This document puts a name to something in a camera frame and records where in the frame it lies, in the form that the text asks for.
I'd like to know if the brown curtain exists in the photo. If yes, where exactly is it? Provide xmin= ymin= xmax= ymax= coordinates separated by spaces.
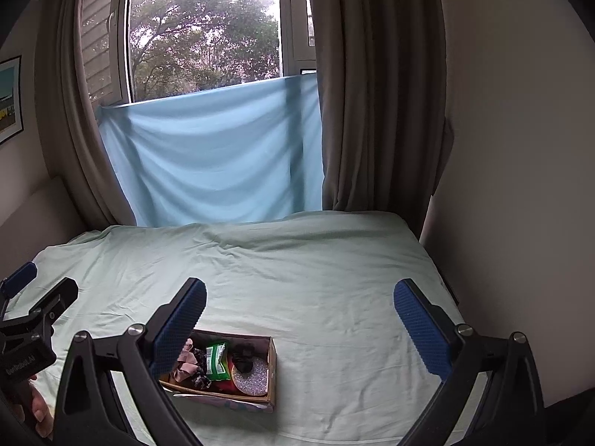
xmin=35 ymin=0 xmax=136 ymax=232
xmin=308 ymin=0 xmax=455 ymax=239

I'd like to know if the white window frame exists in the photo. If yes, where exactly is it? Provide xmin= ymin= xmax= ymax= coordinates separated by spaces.
xmin=80 ymin=0 xmax=321 ymax=106

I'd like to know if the tree outside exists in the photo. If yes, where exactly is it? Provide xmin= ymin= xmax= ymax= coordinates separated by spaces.
xmin=129 ymin=0 xmax=282 ymax=103

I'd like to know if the green snack packet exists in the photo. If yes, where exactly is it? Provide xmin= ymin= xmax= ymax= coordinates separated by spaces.
xmin=205 ymin=342 xmax=232 ymax=381

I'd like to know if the pink fabric bow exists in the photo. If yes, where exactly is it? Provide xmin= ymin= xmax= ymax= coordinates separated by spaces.
xmin=170 ymin=338 xmax=206 ymax=384

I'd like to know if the person's left hand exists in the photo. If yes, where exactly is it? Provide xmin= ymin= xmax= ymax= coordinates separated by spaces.
xmin=13 ymin=378 xmax=55 ymax=440

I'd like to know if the light blue cloth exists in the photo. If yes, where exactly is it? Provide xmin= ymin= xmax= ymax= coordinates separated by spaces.
xmin=99 ymin=73 xmax=325 ymax=227

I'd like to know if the black patterned scrunchie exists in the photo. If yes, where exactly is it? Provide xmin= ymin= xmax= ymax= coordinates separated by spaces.
xmin=190 ymin=348 xmax=213 ymax=389

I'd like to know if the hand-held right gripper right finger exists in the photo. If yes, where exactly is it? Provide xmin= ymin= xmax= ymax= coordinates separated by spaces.
xmin=393 ymin=279 xmax=544 ymax=446

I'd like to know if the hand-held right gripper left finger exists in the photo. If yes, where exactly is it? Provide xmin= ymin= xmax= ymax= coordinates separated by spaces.
xmin=53 ymin=277 xmax=208 ymax=446

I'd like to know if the grey glittery round pouch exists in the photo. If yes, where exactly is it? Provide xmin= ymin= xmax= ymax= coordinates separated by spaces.
xmin=231 ymin=357 xmax=271 ymax=398

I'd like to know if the pale green bed sheet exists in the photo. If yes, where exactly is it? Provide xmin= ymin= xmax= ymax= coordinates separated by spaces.
xmin=0 ymin=210 xmax=490 ymax=446

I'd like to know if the framed wall poster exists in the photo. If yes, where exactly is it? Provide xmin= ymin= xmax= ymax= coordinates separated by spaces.
xmin=0 ymin=55 xmax=23 ymax=146

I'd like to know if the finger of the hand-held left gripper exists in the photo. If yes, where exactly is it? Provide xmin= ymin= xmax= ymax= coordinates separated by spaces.
xmin=0 ymin=261 xmax=38 ymax=310
xmin=0 ymin=277 xmax=79 ymax=336

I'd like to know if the cardboard box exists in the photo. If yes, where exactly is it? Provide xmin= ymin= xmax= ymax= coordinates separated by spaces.
xmin=158 ymin=329 xmax=278 ymax=414

